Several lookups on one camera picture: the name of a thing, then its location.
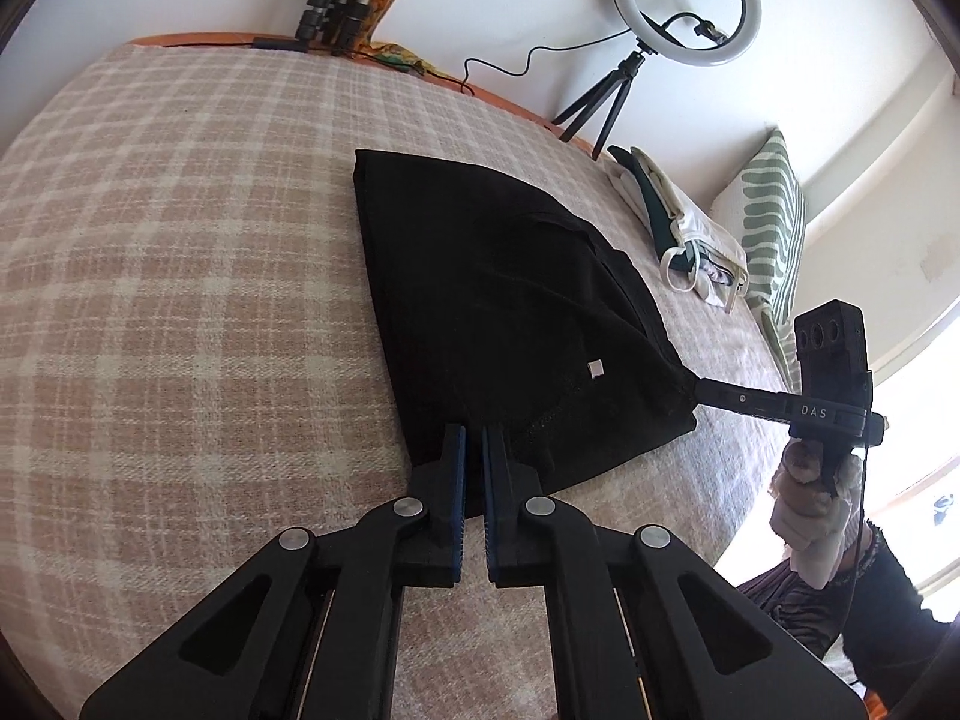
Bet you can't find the black gooseneck phone holder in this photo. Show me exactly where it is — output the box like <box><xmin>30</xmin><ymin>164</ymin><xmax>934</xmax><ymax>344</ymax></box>
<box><xmin>660</xmin><ymin>11</ymin><xmax>732</xmax><ymax>57</ymax></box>

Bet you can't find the black power cable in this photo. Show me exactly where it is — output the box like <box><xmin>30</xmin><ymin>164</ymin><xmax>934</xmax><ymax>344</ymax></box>
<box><xmin>251</xmin><ymin>26</ymin><xmax>638</xmax><ymax>91</ymax></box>

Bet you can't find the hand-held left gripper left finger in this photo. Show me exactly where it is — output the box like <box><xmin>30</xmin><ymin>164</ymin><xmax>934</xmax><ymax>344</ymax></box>
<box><xmin>79</xmin><ymin>424</ymin><xmax>470</xmax><ymax>720</ymax></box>

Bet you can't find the person's dark patterned clothing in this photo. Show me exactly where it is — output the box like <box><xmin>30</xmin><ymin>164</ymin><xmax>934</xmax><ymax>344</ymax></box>
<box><xmin>739</xmin><ymin>562</ymin><xmax>848</xmax><ymax>661</ymax></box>

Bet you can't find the black ring light tripod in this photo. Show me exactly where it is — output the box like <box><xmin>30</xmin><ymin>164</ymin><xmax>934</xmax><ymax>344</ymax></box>
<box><xmin>551</xmin><ymin>49</ymin><xmax>650</xmax><ymax>162</ymax></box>

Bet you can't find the green striped throw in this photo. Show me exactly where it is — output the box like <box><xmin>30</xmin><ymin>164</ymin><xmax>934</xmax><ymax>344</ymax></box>
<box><xmin>761</xmin><ymin>307</ymin><xmax>800</xmax><ymax>391</ymax></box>

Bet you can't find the white ring light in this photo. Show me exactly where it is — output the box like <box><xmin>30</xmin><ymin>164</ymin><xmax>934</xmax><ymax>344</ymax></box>
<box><xmin>609</xmin><ymin>0</ymin><xmax>762</xmax><ymax>67</ymax></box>

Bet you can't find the orange wooden bed frame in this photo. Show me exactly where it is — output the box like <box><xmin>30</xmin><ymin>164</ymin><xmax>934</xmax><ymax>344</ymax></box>
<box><xmin>124</xmin><ymin>31</ymin><xmax>597</xmax><ymax>158</ymax></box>

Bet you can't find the white folded cloth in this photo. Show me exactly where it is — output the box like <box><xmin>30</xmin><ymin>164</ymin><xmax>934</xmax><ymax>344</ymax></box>
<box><xmin>694</xmin><ymin>270</ymin><xmax>740</xmax><ymax>312</ymax></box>

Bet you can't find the green striped pillow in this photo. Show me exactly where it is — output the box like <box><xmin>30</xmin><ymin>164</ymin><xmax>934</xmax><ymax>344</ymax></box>
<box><xmin>709</xmin><ymin>127</ymin><xmax>807</xmax><ymax>323</ymax></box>

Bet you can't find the black garment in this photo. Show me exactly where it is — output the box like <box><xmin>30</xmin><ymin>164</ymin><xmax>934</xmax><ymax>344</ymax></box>
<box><xmin>352</xmin><ymin>148</ymin><xmax>698</xmax><ymax>518</ymax></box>

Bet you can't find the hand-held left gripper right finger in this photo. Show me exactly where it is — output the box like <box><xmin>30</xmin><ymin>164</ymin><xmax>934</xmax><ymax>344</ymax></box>
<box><xmin>480</xmin><ymin>424</ymin><xmax>871</xmax><ymax>720</ymax></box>

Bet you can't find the white and green tote bag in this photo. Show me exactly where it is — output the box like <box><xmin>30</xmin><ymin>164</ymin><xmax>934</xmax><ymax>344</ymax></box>
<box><xmin>607</xmin><ymin>150</ymin><xmax>751</xmax><ymax>316</ymax></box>

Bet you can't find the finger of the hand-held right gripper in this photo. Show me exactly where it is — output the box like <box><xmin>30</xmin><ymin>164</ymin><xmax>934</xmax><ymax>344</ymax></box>
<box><xmin>694</xmin><ymin>379</ymin><xmax>796</xmax><ymax>421</ymax></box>

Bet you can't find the person's right hand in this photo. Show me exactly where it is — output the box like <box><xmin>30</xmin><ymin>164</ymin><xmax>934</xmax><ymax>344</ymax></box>
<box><xmin>769</xmin><ymin>439</ymin><xmax>863</xmax><ymax>586</ymax></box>

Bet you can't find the dark green folded cloth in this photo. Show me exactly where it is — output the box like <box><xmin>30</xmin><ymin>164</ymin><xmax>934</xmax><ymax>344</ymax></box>
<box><xmin>607</xmin><ymin>144</ymin><xmax>695</xmax><ymax>275</ymax></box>

